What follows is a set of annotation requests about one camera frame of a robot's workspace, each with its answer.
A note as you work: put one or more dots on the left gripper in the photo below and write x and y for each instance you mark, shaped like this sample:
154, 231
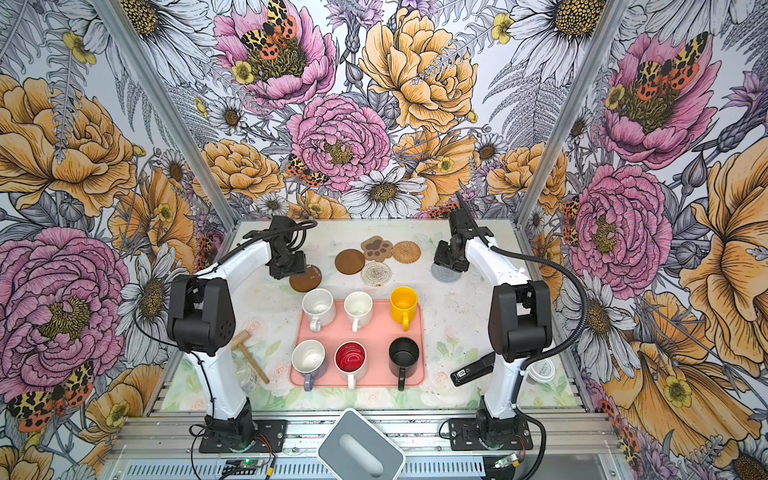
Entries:
298, 268

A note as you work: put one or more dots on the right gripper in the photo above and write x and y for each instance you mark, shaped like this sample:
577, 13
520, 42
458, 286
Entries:
440, 257

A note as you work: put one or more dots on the grey blue round coaster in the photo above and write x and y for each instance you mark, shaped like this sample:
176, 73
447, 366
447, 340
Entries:
444, 274

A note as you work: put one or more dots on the brown glossy round coaster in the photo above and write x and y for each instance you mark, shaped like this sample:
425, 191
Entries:
307, 281

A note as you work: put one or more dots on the woven rattan round coaster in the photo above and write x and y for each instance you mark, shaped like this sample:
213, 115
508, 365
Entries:
406, 252

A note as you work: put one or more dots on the dark brown round coaster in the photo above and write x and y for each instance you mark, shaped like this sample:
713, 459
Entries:
350, 261

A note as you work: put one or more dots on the paw shaped cork coaster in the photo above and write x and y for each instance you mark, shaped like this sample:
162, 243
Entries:
377, 249

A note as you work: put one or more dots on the white patterned round coaster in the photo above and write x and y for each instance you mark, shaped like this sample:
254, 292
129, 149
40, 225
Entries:
376, 274

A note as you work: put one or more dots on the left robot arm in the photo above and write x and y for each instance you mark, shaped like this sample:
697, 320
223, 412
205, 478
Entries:
202, 323

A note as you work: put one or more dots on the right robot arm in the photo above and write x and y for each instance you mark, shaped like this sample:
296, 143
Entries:
519, 327

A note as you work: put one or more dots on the white mug back left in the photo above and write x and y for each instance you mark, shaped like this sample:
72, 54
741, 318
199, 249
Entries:
319, 306

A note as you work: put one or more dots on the yellow mug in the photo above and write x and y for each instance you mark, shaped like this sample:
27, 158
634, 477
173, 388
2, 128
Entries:
403, 306

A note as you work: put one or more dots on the white mug back middle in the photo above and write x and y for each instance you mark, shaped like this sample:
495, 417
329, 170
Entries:
358, 307

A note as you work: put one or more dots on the wooden mallet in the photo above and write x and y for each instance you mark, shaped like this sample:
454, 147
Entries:
238, 344

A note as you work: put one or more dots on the pink tray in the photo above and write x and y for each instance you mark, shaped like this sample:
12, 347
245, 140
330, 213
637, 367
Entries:
369, 347

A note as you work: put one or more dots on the black mug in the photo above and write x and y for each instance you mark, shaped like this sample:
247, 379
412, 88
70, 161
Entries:
404, 354

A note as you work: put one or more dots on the red inside white mug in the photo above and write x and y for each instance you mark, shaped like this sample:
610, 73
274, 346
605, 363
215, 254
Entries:
350, 359

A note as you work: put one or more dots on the black stapler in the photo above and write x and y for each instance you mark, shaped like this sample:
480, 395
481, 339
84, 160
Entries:
473, 371

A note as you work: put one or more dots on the clear glass jar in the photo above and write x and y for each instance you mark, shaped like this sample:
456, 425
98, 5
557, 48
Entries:
247, 378

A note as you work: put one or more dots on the grey tissue box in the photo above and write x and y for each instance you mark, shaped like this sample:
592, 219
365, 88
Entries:
354, 449

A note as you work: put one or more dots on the white mug purple handle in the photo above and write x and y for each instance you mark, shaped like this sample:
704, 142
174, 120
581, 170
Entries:
309, 361

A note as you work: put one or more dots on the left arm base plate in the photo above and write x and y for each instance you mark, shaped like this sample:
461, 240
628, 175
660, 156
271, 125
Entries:
261, 436

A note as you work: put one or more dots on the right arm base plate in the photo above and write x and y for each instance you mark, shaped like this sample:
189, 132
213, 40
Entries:
466, 434

